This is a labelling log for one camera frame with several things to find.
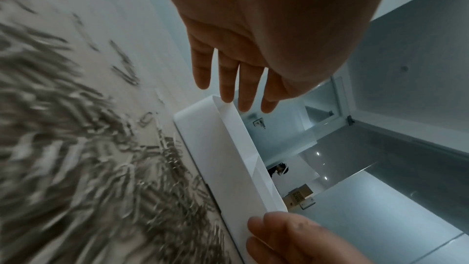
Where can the person's right hand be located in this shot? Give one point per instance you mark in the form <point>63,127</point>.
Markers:
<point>293,242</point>

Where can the person's left hand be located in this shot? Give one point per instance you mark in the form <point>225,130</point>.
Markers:
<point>275,25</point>

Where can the white compartment organizer tray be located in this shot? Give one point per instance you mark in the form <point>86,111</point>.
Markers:
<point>220,155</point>

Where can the pile of silver paper clips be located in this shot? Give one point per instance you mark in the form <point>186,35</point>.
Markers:
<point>73,141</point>

